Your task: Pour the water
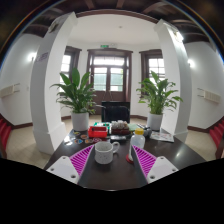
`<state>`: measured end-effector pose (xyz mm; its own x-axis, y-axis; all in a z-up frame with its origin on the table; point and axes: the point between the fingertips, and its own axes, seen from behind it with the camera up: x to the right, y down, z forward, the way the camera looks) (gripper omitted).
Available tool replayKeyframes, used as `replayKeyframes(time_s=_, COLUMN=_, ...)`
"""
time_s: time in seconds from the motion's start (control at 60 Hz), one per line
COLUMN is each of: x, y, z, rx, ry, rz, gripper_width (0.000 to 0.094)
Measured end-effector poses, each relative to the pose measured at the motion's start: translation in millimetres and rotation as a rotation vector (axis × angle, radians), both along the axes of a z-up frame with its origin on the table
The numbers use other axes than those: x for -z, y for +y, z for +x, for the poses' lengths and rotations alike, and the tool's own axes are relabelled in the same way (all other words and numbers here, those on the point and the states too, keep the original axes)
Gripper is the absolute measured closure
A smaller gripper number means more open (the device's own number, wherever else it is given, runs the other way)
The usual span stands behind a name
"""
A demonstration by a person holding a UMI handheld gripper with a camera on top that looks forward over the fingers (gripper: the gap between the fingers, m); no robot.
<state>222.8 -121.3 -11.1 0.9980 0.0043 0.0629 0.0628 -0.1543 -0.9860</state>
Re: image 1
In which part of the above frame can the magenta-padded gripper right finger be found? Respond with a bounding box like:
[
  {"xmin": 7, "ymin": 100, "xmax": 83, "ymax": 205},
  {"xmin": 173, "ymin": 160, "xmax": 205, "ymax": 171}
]
[{"xmin": 131, "ymin": 144, "xmax": 180, "ymax": 188}]

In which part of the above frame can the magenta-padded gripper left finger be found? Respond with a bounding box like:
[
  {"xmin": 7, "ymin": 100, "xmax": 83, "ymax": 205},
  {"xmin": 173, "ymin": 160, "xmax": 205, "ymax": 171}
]
[{"xmin": 45, "ymin": 143, "xmax": 97, "ymax": 190}]

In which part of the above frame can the printed paper leaflet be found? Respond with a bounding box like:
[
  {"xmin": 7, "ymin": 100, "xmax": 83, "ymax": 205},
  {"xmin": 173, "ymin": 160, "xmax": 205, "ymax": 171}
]
[{"xmin": 149, "ymin": 130, "xmax": 175, "ymax": 144}]

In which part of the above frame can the flat round red coaster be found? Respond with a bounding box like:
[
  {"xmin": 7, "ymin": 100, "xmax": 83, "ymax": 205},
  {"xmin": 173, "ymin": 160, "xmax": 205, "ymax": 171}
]
[{"xmin": 125, "ymin": 152, "xmax": 136, "ymax": 165}]

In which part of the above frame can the grey microphone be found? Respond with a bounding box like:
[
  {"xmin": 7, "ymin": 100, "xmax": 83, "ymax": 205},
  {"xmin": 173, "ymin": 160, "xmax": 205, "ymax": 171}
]
[{"xmin": 139, "ymin": 124, "xmax": 153, "ymax": 138}]

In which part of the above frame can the red plastic basket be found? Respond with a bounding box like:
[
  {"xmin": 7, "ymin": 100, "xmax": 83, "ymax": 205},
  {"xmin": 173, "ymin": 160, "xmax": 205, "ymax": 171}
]
[{"xmin": 87, "ymin": 125, "xmax": 109, "ymax": 139}]

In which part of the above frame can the black flat device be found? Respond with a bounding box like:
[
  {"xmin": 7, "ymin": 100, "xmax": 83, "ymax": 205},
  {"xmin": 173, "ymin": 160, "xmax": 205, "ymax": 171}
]
[{"xmin": 109, "ymin": 134, "xmax": 128, "ymax": 142}]

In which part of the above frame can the green box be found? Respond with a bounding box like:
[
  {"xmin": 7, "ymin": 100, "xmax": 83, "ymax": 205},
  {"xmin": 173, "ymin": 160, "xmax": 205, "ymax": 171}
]
[{"xmin": 92, "ymin": 121, "xmax": 111, "ymax": 129}]

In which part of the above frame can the tray of wrapped snacks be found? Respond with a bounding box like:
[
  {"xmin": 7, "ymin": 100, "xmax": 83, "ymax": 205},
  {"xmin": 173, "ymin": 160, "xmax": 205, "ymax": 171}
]
[{"xmin": 110, "ymin": 119, "xmax": 132, "ymax": 136}]

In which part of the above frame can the leafy plant in white pot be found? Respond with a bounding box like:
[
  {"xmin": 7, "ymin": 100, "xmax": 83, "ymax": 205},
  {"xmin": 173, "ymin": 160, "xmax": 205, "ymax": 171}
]
[
  {"xmin": 49, "ymin": 67, "xmax": 102, "ymax": 132},
  {"xmin": 135, "ymin": 70, "xmax": 184, "ymax": 132}
]

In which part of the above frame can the black chair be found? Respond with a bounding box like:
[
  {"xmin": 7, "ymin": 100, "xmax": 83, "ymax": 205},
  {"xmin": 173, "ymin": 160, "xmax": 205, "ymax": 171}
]
[{"xmin": 100, "ymin": 100, "xmax": 132, "ymax": 124}]

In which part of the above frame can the brown-framed window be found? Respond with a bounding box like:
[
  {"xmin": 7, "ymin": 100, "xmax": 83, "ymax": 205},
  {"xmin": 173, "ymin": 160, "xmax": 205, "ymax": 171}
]
[
  {"xmin": 59, "ymin": 46, "xmax": 83, "ymax": 85},
  {"xmin": 139, "ymin": 48, "xmax": 166, "ymax": 85}
]

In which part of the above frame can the brown double door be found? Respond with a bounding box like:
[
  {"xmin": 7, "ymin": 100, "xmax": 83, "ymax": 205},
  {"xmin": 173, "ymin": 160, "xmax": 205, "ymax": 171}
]
[{"xmin": 86, "ymin": 48, "xmax": 134, "ymax": 103}]

